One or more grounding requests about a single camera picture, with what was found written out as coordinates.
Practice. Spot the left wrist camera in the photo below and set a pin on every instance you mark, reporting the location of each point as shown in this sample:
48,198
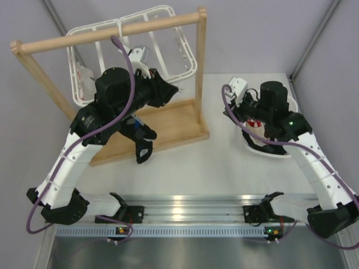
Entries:
138,56

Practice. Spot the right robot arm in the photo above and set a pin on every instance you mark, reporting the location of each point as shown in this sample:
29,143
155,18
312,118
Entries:
266,116

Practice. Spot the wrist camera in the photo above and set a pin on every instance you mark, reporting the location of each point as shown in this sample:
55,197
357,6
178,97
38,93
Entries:
236,88
138,56

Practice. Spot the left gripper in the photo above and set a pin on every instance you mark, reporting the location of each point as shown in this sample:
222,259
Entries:
161,91

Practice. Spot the red white striped sock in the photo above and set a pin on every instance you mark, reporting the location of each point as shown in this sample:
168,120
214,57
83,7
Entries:
254,123

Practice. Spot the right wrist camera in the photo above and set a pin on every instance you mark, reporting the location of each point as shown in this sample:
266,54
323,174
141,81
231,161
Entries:
236,88

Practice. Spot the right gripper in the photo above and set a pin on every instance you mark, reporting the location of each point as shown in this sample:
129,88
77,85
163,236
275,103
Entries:
237,111

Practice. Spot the black blue sports sock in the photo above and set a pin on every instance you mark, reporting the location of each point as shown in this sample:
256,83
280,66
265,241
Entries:
141,134

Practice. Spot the white plastic clip hanger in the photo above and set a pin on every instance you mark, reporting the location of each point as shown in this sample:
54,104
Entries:
170,52

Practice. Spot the wooden hanger rack stand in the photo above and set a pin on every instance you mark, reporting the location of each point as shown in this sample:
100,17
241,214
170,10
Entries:
177,123

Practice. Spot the white perforated sock basket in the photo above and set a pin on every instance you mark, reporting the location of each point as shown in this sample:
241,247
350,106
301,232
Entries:
287,156

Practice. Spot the beige brown sock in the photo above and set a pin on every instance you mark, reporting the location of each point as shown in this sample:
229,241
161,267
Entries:
259,131

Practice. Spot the white sock with red trim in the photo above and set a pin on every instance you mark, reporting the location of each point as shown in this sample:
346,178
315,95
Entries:
85,83

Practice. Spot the white slotted cable duct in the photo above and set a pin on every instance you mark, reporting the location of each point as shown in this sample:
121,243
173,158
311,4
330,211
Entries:
151,231

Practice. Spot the aluminium mounting rail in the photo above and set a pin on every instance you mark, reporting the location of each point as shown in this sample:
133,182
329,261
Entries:
207,210

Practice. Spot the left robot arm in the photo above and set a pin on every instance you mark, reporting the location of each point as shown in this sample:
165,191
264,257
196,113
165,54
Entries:
118,97

